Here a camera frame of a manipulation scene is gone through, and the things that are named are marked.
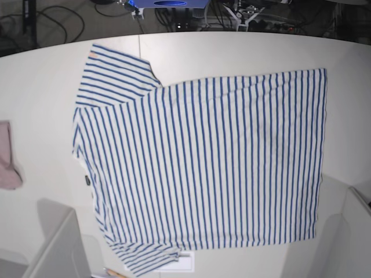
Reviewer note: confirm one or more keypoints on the blue white striped T-shirt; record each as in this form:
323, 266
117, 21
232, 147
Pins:
211, 163

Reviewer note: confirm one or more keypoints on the white rectangular slot plate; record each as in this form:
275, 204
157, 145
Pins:
182, 257

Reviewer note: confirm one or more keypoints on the blue box with oval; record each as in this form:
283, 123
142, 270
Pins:
171, 3

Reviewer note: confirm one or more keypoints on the grey bin left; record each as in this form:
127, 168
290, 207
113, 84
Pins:
61, 255

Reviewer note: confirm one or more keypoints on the grey bin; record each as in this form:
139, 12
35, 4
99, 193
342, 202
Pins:
61, 255
341, 247

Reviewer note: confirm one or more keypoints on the pink folded cloth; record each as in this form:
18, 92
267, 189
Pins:
10, 179

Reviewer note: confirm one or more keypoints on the black monitor stand left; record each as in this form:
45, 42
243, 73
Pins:
29, 20

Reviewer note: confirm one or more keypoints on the grey bin right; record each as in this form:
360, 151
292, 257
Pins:
341, 247

